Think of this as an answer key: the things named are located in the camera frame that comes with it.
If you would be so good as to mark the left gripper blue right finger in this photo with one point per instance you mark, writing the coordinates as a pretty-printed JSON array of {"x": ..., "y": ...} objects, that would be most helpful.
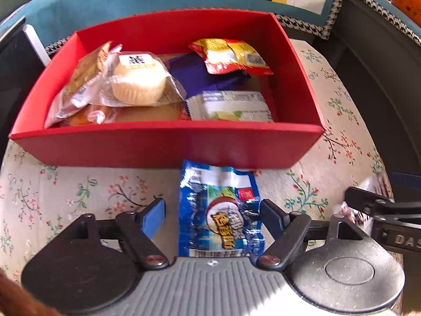
[{"x": 273, "y": 217}]

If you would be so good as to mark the red yellow snack packet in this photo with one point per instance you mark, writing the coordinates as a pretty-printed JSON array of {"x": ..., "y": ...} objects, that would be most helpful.
[{"x": 223, "y": 56}]

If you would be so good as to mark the brown biscuit packet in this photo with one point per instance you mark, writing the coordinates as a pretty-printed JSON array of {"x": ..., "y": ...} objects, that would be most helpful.
[{"x": 84, "y": 85}]

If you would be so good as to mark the round pastry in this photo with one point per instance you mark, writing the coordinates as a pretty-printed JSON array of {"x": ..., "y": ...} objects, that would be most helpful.
[{"x": 137, "y": 79}]

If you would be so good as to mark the dark blue foil packet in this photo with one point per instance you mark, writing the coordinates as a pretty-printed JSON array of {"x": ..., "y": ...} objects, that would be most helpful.
[{"x": 190, "y": 71}]

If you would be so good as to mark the white red jujube snack pouch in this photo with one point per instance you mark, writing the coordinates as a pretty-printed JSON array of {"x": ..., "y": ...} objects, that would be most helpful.
[{"x": 357, "y": 198}]

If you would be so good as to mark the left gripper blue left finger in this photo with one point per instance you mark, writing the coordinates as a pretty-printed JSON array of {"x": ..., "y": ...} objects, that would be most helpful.
[{"x": 151, "y": 218}]

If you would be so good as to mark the white Kaprons wafer packet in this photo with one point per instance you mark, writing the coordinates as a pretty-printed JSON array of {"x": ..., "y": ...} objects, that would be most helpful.
[{"x": 229, "y": 106}]

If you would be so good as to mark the red cardboard box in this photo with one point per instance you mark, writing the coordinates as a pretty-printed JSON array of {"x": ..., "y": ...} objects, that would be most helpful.
[{"x": 297, "y": 126}]

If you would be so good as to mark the black glass coffee table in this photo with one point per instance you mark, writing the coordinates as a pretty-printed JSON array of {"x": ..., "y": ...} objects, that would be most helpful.
[{"x": 23, "y": 59}]

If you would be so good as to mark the blue white snack packet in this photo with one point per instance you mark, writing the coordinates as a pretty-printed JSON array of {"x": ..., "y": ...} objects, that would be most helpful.
[{"x": 219, "y": 213}]

